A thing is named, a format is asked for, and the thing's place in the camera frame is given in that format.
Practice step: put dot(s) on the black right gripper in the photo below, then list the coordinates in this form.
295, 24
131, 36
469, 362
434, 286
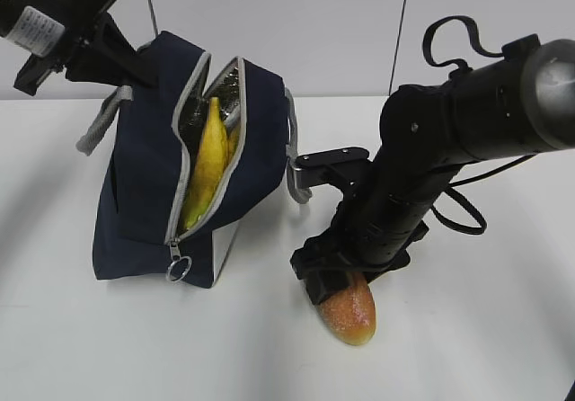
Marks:
368, 234

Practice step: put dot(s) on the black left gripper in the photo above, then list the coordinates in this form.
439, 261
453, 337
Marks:
78, 37

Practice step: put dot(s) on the yellow banana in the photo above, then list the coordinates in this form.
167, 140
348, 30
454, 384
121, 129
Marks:
216, 149

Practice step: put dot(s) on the brown bread loaf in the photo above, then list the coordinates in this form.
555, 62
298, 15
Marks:
350, 314

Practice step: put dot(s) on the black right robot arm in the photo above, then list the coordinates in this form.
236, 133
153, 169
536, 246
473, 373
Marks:
522, 105

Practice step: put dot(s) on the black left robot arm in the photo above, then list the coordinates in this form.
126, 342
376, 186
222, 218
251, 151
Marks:
78, 38

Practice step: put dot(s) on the navy insulated lunch bag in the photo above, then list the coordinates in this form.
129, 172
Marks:
139, 227

